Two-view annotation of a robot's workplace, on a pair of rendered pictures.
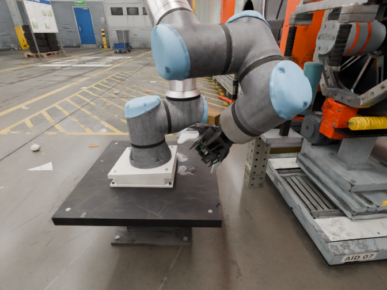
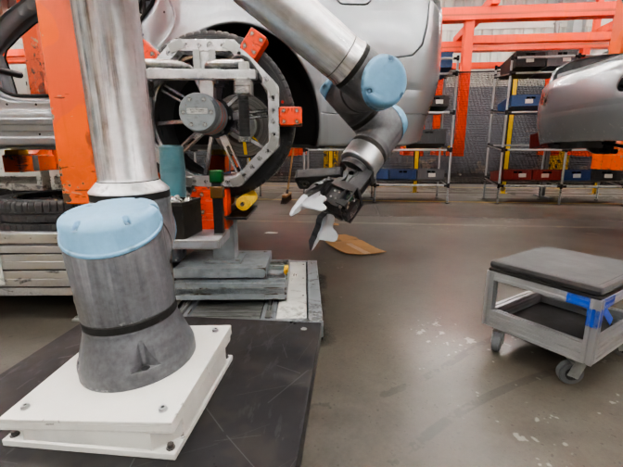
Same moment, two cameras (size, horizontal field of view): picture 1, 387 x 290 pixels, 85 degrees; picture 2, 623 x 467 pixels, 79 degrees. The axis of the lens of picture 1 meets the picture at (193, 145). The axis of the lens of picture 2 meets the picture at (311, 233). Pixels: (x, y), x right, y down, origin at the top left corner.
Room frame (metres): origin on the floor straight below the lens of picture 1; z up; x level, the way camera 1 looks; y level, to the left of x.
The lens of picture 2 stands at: (0.47, 0.77, 0.72)
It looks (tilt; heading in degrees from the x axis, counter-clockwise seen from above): 12 degrees down; 275
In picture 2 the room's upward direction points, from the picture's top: straight up
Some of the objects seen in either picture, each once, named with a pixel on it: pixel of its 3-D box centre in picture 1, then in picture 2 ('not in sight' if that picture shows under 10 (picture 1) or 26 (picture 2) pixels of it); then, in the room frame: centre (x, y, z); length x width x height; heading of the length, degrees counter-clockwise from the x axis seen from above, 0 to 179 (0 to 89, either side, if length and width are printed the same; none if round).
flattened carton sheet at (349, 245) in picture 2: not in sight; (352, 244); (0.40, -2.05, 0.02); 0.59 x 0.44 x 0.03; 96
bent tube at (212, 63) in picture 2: not in sight; (226, 59); (0.89, -0.61, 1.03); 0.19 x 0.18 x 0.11; 96
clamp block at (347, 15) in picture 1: (357, 12); (244, 87); (0.81, -0.53, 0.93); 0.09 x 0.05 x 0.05; 96
